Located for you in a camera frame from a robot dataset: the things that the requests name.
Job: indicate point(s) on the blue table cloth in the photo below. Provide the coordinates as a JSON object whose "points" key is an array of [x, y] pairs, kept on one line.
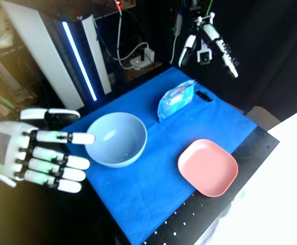
{"points": [[143, 194]]}

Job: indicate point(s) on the white tower with blue light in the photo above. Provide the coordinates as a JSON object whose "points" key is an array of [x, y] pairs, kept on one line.
{"points": [[44, 56]]}

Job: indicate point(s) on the small black clamp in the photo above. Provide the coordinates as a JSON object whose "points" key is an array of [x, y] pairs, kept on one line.
{"points": [[203, 96]]}

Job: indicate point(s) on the pink square plate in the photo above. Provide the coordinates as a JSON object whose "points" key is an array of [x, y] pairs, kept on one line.
{"points": [[207, 168]]}

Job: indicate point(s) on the white power strip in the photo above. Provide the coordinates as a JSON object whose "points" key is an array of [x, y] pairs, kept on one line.
{"points": [[140, 61]]}

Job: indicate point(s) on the light blue bowl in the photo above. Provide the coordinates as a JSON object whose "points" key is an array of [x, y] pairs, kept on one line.
{"points": [[118, 143]]}

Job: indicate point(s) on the blue snack pack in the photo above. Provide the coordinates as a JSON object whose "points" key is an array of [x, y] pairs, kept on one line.
{"points": [[175, 100]]}

